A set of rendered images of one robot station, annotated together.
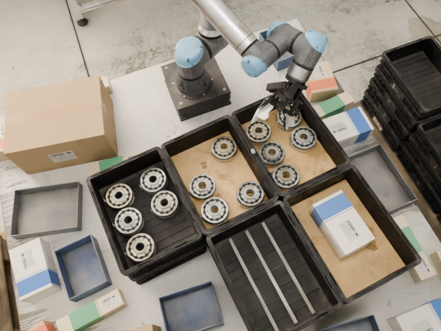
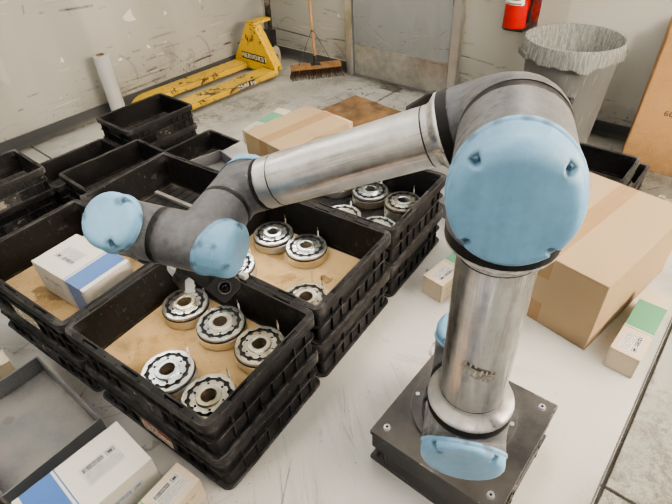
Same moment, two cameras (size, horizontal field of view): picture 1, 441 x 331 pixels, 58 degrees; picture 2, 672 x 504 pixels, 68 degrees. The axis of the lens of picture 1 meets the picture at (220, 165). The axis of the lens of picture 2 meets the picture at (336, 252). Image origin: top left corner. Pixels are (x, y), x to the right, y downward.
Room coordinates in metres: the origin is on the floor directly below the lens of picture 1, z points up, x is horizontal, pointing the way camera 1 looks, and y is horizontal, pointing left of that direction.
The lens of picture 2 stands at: (1.45, -0.39, 1.64)
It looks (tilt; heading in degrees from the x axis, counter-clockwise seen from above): 39 degrees down; 147
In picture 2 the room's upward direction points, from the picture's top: 3 degrees counter-clockwise
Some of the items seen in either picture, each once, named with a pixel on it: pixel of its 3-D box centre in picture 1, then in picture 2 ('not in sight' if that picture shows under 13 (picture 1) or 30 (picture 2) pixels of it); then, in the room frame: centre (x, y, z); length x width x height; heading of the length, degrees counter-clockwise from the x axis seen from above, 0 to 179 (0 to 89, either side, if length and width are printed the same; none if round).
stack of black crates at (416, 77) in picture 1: (411, 97); not in sight; (1.18, -1.09, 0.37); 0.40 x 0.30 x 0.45; 15
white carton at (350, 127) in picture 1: (343, 130); (92, 491); (0.82, -0.54, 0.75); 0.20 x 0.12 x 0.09; 104
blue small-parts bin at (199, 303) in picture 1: (191, 310); not in sight; (0.16, 0.16, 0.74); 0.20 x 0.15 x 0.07; 101
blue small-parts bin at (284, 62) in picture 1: (281, 46); not in sight; (1.32, -0.36, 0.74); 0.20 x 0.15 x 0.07; 19
